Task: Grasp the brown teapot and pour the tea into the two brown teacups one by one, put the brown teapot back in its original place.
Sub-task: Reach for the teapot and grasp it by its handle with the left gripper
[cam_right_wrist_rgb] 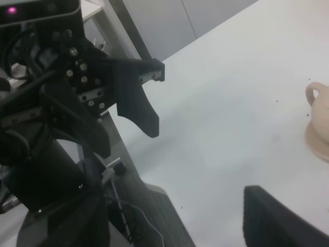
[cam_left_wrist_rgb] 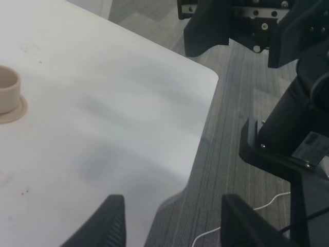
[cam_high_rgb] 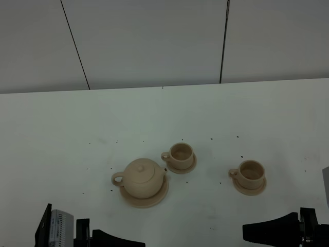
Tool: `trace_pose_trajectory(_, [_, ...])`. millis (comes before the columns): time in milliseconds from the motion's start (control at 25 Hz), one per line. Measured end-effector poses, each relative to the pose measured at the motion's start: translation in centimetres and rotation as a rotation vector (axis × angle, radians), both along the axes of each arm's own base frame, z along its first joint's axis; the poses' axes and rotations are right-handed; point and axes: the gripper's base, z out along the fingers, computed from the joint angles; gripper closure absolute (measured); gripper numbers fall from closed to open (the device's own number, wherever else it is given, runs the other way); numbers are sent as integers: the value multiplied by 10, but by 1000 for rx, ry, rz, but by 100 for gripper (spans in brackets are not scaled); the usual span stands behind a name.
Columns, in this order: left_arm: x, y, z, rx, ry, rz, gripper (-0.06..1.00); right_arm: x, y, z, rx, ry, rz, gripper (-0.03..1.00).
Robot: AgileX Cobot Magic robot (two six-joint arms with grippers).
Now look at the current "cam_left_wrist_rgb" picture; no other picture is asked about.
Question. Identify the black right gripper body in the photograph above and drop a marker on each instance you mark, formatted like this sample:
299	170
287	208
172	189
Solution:
252	23

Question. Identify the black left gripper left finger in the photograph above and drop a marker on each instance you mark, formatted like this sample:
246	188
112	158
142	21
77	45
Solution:
106	227

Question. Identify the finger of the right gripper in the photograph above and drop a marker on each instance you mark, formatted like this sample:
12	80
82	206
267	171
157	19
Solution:
302	32
208	27

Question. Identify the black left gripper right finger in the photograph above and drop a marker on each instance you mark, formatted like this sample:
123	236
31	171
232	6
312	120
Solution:
242	226

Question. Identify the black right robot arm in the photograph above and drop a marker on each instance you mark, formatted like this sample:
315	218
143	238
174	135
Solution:
293	140

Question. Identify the beige saucer right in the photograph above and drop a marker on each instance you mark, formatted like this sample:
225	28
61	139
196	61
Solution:
16	113

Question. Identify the beige teacup right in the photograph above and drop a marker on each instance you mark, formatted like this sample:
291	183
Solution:
10	89

